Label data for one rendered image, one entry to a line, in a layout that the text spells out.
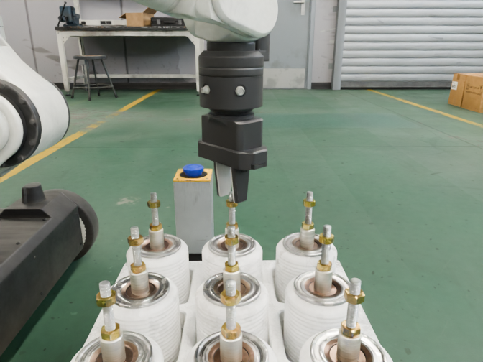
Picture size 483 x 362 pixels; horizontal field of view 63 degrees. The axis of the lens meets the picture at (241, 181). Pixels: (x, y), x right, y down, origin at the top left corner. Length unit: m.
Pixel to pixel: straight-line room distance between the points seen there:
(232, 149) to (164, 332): 0.25
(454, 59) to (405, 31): 0.79
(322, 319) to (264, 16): 0.37
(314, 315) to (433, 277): 0.65
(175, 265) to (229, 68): 0.30
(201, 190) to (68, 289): 0.46
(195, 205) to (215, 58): 0.33
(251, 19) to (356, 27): 5.12
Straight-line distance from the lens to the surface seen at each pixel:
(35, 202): 1.01
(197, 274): 0.69
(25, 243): 0.87
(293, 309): 0.52
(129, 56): 5.63
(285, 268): 0.62
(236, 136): 0.52
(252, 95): 0.52
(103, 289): 0.40
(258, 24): 0.51
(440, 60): 6.02
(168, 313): 0.52
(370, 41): 5.66
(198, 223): 0.76
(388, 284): 1.05
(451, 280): 1.13
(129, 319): 0.51
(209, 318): 0.50
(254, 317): 0.50
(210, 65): 0.52
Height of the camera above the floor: 0.55
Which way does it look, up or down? 19 degrees down
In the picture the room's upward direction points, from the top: straight up
